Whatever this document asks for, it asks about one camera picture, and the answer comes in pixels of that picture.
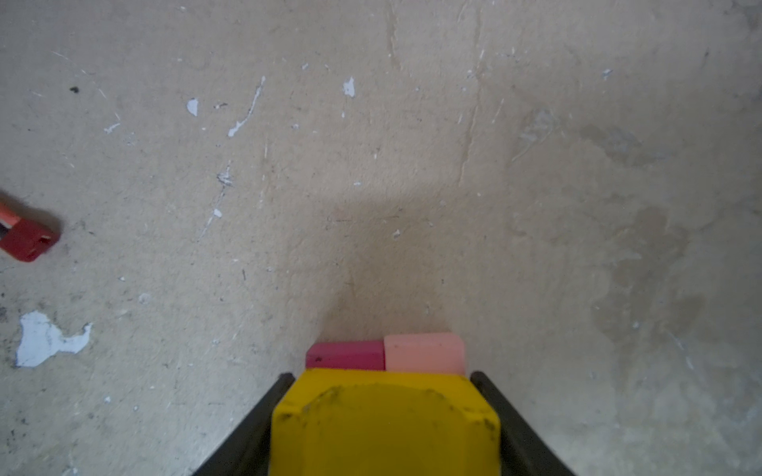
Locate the yellow arch block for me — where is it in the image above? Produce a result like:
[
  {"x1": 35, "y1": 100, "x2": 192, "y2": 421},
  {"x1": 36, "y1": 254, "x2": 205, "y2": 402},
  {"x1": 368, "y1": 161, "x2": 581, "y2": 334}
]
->
[{"x1": 269, "y1": 369, "x2": 501, "y2": 475}]

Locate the magenta block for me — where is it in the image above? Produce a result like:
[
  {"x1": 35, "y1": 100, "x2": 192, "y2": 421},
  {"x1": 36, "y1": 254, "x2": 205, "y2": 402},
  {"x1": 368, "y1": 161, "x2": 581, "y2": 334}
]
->
[{"x1": 305, "y1": 340, "x2": 386, "y2": 371}]

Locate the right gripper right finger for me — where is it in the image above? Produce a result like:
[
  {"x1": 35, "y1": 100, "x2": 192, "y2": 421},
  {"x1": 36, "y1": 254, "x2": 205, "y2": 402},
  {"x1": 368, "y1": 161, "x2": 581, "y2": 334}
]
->
[{"x1": 470, "y1": 371, "x2": 575, "y2": 476}]

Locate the yellow tape measure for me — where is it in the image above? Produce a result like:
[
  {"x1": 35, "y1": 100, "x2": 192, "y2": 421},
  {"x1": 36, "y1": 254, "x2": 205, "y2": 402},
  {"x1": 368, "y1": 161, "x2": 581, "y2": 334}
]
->
[{"x1": 1, "y1": 203, "x2": 61, "y2": 263}]

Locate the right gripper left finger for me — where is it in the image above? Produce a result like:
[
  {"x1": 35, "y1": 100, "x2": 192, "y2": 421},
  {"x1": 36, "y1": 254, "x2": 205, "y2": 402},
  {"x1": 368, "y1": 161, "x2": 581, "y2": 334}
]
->
[{"x1": 192, "y1": 373, "x2": 296, "y2": 476}]

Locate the pink block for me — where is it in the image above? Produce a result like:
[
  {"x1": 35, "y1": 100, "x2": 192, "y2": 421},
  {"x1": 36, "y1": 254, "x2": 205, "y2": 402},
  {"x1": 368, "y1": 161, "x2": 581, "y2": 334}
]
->
[{"x1": 383, "y1": 332, "x2": 466, "y2": 376}]

